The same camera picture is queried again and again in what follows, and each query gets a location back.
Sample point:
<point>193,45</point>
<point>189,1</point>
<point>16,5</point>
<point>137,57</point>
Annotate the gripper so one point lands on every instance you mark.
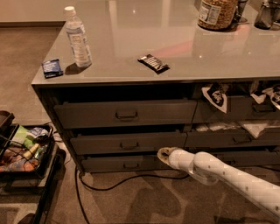
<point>174,157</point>

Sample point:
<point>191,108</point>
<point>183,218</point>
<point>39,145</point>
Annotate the grey drawer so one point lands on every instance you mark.
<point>74,115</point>
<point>124,143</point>
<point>231,138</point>
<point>238,108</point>
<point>248,158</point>
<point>123,164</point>

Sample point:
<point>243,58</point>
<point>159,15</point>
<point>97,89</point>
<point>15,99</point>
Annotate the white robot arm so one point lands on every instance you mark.
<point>208,170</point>

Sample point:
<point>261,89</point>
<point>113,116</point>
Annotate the grey drawer cabinet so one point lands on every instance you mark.
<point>122,31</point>

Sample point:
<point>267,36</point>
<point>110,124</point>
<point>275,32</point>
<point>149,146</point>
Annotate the white packets in drawer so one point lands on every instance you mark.
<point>255,128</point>

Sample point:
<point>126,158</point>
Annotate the black white snack bag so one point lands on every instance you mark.
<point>216,96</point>

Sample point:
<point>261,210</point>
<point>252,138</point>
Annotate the dark chocolate bar wrapper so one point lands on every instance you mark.
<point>153,63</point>

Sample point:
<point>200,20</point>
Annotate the blue snack packet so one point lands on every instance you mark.
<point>51,68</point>

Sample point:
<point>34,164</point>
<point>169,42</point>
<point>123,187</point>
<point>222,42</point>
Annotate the green snack bag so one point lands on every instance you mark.
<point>28,137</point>

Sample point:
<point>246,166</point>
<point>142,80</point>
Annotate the clear plastic water bottle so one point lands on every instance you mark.
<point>75,31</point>

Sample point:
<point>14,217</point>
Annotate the large jar of nuts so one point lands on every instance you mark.
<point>216,14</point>

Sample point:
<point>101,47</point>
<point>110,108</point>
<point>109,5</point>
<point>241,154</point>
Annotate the dark cup behind jar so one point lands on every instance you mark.
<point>240,7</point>

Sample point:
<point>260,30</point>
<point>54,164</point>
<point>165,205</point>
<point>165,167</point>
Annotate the dark glass pitcher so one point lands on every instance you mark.
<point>268,14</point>

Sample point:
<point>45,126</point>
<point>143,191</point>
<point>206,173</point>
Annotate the black wire basket rack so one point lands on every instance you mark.
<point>28,177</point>

